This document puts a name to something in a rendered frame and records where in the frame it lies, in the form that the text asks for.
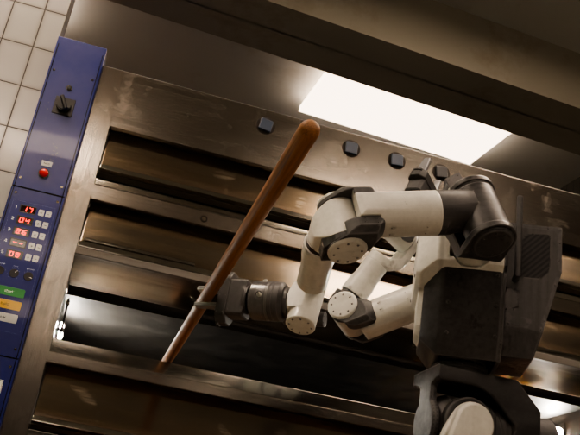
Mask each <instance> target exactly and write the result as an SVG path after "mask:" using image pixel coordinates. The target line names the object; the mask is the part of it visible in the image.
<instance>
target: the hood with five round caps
mask: <svg viewBox="0 0 580 435"><path fill-rule="evenodd" d="M302 122H304V121H303V120H300V119H297V118H293V117H288V116H284V115H282V114H278V113H274V112H272V111H268V110H263V109H259V108H256V107H252V106H249V105H246V104H240V103H237V102H233V101H230V100H227V99H223V98H218V97H214V96H212V95H208V94H204V93H202V92H198V91H193V90H189V89H186V88H183V87H179V86H176V85H170V84H167V83H163V82H160V81H157V80H153V79H148V78H144V77H142V76H138V75H134V74H132V73H128V72H124V74H123V79H122V83H121V86H120V89H119V93H118V96H117V101H116V105H115V108H114V111H113V115H112V119H111V121H110V128H109V130H110V131H112V132H116V133H119V134H122V135H126V136H132V137H135V138H139V139H143V140H146V141H149V142H155V143H159V144H162V145H166V146H169V147H173V148H178V149H182V150H185V151H189V152H193V153H196V154H202V155H206V156H209V157H212V158H216V159H219V160H223V161H229V162H233V163H236V164H239V165H243V166H246V167H252V168H256V169H260V170H263V171H266V172H270V173H272V172H273V170H274V168H275V166H276V164H277V163H278V161H279V159H280V158H281V156H282V154H283V153H284V151H285V149H286V147H287V145H288V143H289V142H290V141H291V139H292V138H293V135H294V133H295V132H296V130H297V128H298V127H299V125H300V124H301V123H302ZM319 127H320V134H319V136H318V139H317V140H316V142H315V143H314V144H313V145H312V147H311V149H310V150H309V152H308V154H307V155H306V157H305V159H304V160H303V161H302V162H301V164H300V165H299V167H298V169H297V171H296V172H295V174H294V175H293V177H292V178H293V179H296V180H303V181H306V182H310V183H313V184H317V185H321V186H326V187H329V188H333V189H339V188H341V187H346V186H371V187H373V188H374V189H375V190H376V191H377V192H397V191H405V188H406V186H407V184H408V182H409V179H408V177H409V175H410V173H411V172H412V170H413V169H414V168H416V167H418V166H419V165H420V163H421V162H422V161H423V160H424V158H431V163H430V165H429V167H428V170H427V172H428V173H429V174H430V176H431V178H432V181H434V180H441V181H442V183H441V185H440V188H439V190H443V188H444V179H446V178H448V177H450V176H452V175H453V174H455V173H458V172H459V173H460V174H461V176H462V177H463V178H464V177H467V176H471V175H482V176H485V177H488V178H489V179H490V180H491V181H492V183H493V185H494V187H495V193H496V196H497V198H498V199H499V201H500V203H501V206H502V208H503V210H504V211H505V213H506V215H507V219H508V221H509V223H516V210H517V197H518V196H519V195H521V196H523V221H522V223H523V224H530V225H540V226H550V227H559V228H562V229H563V235H562V248H565V249H571V250H575V251H578V252H580V196H579V195H576V194H573V193H569V192H564V191H560V190H558V189H554V188H550V187H548V186H542V185H539V184H535V183H532V182H529V181H525V180H520V179H516V178H513V177H510V176H507V175H503V174H499V173H494V172H490V171H488V170H484V169H481V168H478V167H472V166H469V165H465V164H462V163H459V162H455V161H450V160H446V159H443V158H440V157H437V156H433V155H430V154H424V153H420V152H418V151H414V150H411V149H408V148H402V147H399V146H395V145H392V144H389V143H385V142H380V141H377V140H373V139H370V138H367V137H363V136H358V135H354V134H351V133H348V132H344V131H341V130H338V129H332V128H329V127H325V126H322V125H319Z"/></svg>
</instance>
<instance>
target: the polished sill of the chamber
mask: <svg viewBox="0 0 580 435"><path fill-rule="evenodd" d="M49 351H51V352H54V353H59V354H63V355H68V356H76V357H80V358H84V359H88V360H92V361H97V362H101V363H109V364H114V365H118V366H123V367H126V368H131V369H139V370H143V371H148V372H152V373H156V374H160V375H168V376H172V377H177V378H181V379H186V380H190V381H197V382H202V383H206V384H211V385H215V386H219V387H224V388H231V389H235V390H240V391H244V392H249V393H253V394H261V395H265V396H269V397H274V398H278V399H283V400H290V401H295V402H299V403H303V404H307V405H312V406H316V407H324V408H329V409H333V410H337V411H341V412H346V413H354V414H358V415H362V416H367V417H371V418H375V419H383V420H387V421H392V422H396V423H401V424H405V425H409V426H413V422H414V417H415V413H409V412H405V411H401V410H396V409H392V408H387V407H380V406H376V405H371V404H367V403H363V402H359V401H354V400H346V399H343V398H338V397H334V396H329V395H325V394H318V393H314V392H309V391H305V390H300V389H297V388H289V387H284V386H280V385H276V384H272V383H267V382H263V381H256V380H251V379H247V378H242V377H238V376H234V375H226V374H222V373H218V372H213V371H210V370H205V369H197V368H193V367H189V366H185V365H180V364H176V363H171V362H164V361H160V360H155V359H151V358H147V357H143V356H135V355H131V354H127V353H122V352H118V351H114V350H106V349H102V348H98V347H93V346H89V345H84V344H77V343H73V342H68V341H64V340H60V339H56V338H53V339H52V342H51V345H50V348H49Z"/></svg>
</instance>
